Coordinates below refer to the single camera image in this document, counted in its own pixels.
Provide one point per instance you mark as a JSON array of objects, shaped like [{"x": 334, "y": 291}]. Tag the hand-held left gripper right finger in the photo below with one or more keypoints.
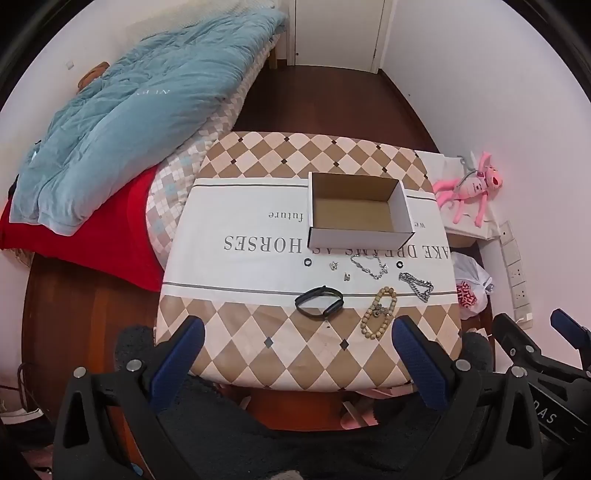
[{"x": 418, "y": 364}]

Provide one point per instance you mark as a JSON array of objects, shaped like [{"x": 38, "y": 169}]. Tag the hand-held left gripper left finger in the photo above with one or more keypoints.
[{"x": 178, "y": 364}]

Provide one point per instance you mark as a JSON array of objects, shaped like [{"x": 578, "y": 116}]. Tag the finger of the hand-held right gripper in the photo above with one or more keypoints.
[
  {"x": 519, "y": 344},
  {"x": 572, "y": 332}
]

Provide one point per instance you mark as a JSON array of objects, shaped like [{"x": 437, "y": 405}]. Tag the black fitness band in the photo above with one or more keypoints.
[{"x": 333, "y": 308}]

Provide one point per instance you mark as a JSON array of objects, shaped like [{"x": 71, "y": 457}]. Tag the white cardboard box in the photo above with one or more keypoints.
[{"x": 355, "y": 238}]

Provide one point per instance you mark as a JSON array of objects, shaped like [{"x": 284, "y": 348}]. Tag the white plastic bag red print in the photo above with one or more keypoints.
[{"x": 466, "y": 295}]

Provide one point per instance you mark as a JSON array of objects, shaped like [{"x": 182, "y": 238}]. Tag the pink slipper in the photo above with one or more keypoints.
[{"x": 360, "y": 415}]

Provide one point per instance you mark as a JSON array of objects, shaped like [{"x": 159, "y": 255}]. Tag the checkered printed tablecloth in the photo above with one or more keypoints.
[{"x": 258, "y": 277}]

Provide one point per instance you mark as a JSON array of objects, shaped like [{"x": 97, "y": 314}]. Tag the red blanket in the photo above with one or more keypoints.
[{"x": 106, "y": 240}]

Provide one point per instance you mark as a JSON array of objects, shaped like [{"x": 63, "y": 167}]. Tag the pink plush toy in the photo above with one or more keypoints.
[{"x": 471, "y": 187}]

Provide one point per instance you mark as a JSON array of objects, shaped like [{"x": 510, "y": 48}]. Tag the checkered bed sheet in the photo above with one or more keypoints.
[{"x": 171, "y": 194}]

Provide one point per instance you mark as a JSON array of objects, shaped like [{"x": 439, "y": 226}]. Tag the grey clothes hanger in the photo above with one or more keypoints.
[{"x": 461, "y": 160}]

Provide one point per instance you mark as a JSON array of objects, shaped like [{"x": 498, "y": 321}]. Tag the light blue quilt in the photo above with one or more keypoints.
[{"x": 138, "y": 115}]

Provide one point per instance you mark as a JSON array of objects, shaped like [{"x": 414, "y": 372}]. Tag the brown plush item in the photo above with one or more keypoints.
[{"x": 94, "y": 74}]

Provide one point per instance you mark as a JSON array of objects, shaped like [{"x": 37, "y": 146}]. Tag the white door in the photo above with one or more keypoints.
[{"x": 337, "y": 32}]

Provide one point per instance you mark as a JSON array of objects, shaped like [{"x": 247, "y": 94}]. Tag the wooden bed frame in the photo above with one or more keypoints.
[{"x": 273, "y": 57}]

